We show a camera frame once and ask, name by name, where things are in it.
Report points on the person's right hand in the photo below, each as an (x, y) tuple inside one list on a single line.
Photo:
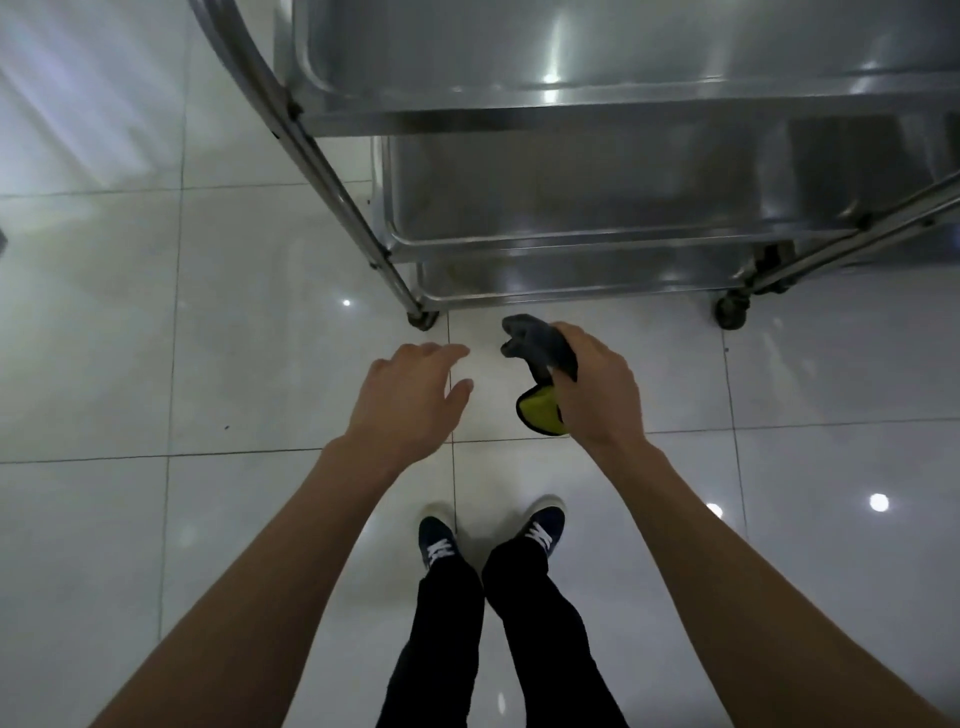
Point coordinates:
[(604, 397)]

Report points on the person's left hand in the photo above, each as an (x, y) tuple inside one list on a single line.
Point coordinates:
[(409, 405)]

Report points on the grey and yellow cleaning cloth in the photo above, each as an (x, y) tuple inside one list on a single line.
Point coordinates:
[(536, 341)]

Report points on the person's right forearm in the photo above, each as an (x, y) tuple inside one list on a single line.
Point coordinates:
[(750, 600)]

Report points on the person's left forearm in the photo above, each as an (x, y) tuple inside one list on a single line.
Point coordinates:
[(262, 600)]

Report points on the dark blue sneaker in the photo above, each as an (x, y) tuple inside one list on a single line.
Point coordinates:
[(437, 544), (544, 529)]

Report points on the black trousers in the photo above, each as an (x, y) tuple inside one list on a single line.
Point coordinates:
[(540, 637)]

